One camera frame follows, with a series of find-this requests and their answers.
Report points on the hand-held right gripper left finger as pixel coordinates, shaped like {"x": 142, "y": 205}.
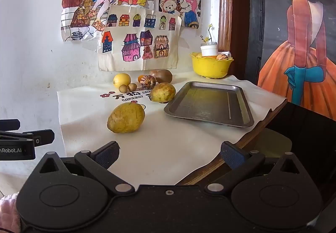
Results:
{"x": 107, "y": 155}

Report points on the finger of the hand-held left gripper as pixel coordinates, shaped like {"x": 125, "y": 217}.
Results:
{"x": 10, "y": 124}
{"x": 43, "y": 137}

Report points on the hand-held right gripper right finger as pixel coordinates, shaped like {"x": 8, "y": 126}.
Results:
{"x": 232, "y": 155}

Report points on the mottled yellow-brown lemon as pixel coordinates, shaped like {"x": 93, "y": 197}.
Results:
{"x": 162, "y": 92}
{"x": 126, "y": 118}

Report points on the metal tray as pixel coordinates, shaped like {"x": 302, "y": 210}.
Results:
{"x": 204, "y": 101}

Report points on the small walnut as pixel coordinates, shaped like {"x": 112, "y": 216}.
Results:
{"x": 122, "y": 88}
{"x": 132, "y": 87}

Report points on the bright yellow lemon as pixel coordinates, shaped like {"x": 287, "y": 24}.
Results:
{"x": 122, "y": 80}

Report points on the small orange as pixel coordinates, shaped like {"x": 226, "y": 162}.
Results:
{"x": 140, "y": 78}

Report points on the striped brown round fruit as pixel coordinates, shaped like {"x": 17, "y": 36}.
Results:
{"x": 147, "y": 82}
{"x": 224, "y": 57}

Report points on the brown kiwi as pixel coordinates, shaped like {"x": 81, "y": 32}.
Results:
{"x": 164, "y": 75}

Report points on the pale stool seat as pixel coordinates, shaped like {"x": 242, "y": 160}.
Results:
{"x": 275, "y": 141}

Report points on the white printed tablecloth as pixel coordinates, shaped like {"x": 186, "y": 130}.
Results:
{"x": 162, "y": 149}

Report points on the pink fuzzy clothing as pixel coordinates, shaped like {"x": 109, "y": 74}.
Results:
{"x": 6, "y": 212}

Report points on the yellow bowl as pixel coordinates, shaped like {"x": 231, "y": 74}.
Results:
{"x": 210, "y": 67}

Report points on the white paper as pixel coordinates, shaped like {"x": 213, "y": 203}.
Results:
{"x": 229, "y": 54}

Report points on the white jar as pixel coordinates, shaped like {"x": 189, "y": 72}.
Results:
{"x": 209, "y": 50}

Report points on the coloured drawing of houses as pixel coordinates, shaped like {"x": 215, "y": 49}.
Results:
{"x": 136, "y": 46}

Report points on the black door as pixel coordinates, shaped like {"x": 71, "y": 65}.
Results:
{"x": 256, "y": 12}

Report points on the wall poster with orange dress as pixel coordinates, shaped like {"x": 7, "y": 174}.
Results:
{"x": 302, "y": 51}

